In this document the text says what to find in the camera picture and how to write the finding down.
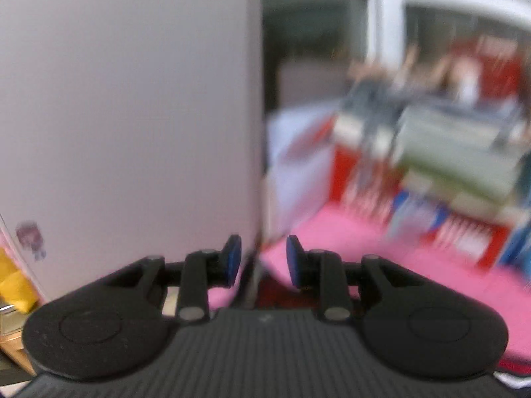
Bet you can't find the small red plastic basket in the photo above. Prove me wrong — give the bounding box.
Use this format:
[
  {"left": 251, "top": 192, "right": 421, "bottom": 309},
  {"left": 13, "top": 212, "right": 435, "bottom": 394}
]
[{"left": 452, "top": 37, "right": 521, "bottom": 104}]

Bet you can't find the cartoon sticker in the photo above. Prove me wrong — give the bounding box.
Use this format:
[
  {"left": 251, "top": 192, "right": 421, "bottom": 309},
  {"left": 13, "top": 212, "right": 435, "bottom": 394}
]
[{"left": 16, "top": 221, "right": 47, "bottom": 261}]

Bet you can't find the yellow bag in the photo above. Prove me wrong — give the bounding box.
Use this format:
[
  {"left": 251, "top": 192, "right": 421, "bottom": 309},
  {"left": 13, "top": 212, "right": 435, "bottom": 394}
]
[{"left": 0, "top": 246, "right": 46, "bottom": 313}]

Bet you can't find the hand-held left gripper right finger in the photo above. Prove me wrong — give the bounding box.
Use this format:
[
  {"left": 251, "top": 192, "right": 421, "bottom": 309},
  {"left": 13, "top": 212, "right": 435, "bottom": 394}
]
[{"left": 286, "top": 234, "right": 419, "bottom": 324}]

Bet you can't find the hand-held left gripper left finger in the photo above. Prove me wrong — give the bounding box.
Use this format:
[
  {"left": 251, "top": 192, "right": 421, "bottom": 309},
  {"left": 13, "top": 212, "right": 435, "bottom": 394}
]
[{"left": 106, "top": 234, "right": 243, "bottom": 325}]

